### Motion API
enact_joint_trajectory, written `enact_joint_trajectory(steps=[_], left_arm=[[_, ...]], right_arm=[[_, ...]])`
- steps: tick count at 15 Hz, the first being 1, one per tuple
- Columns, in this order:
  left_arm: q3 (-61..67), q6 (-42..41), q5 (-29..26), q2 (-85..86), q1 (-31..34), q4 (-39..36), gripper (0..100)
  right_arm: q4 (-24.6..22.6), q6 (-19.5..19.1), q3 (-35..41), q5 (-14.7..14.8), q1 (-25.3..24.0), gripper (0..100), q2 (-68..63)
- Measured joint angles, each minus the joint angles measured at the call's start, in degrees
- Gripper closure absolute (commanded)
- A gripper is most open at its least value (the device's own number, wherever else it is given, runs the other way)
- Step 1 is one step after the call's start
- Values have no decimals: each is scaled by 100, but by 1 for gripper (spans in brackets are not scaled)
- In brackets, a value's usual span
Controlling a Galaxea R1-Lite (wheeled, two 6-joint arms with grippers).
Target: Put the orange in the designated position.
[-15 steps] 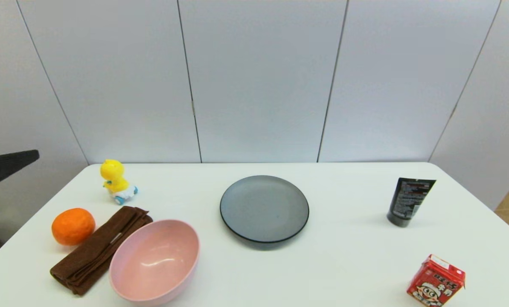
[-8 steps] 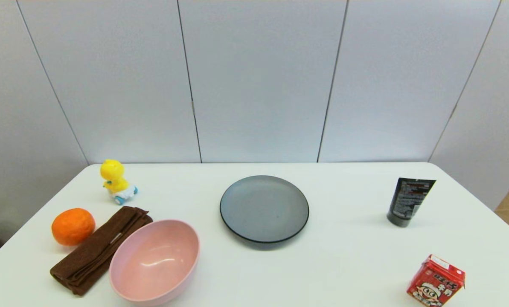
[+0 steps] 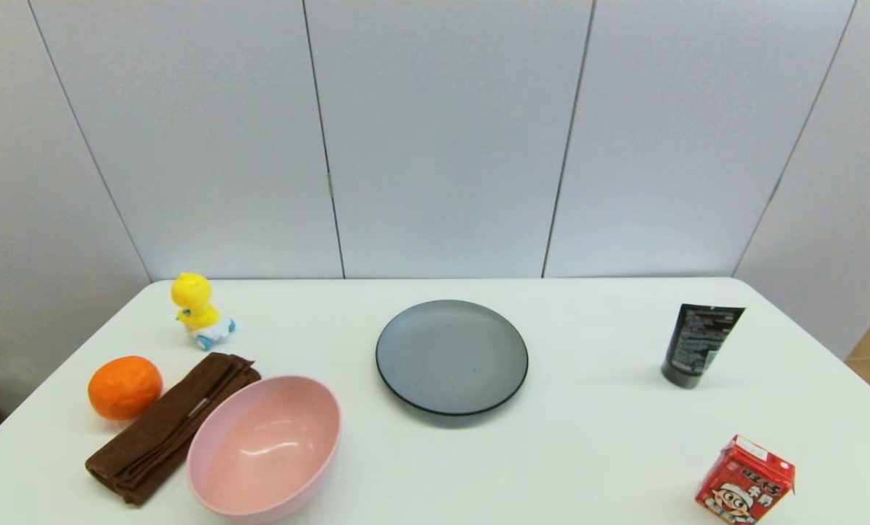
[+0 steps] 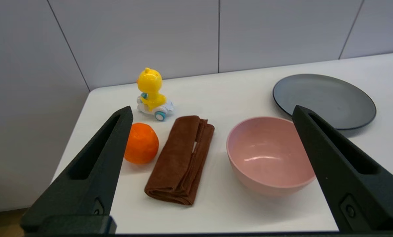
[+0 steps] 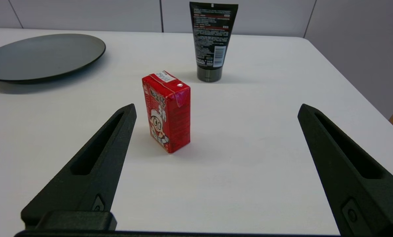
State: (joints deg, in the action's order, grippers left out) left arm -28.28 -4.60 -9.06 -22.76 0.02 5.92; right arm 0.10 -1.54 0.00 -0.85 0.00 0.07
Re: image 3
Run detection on pink bowl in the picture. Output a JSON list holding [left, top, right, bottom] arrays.
[[186, 375, 342, 524]]

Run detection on red milk carton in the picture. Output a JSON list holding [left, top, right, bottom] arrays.
[[694, 435, 796, 525]]

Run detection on brown folded towel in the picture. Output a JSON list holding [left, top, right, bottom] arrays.
[[85, 352, 262, 507]]

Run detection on black cosmetic tube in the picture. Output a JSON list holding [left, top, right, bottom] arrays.
[[661, 303, 746, 389]]

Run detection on orange fruit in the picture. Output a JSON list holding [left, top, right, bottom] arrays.
[[88, 355, 164, 421]]

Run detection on grey round plate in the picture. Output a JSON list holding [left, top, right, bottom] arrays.
[[375, 299, 529, 419]]

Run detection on yellow duck toy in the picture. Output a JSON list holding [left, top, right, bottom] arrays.
[[171, 272, 236, 351]]

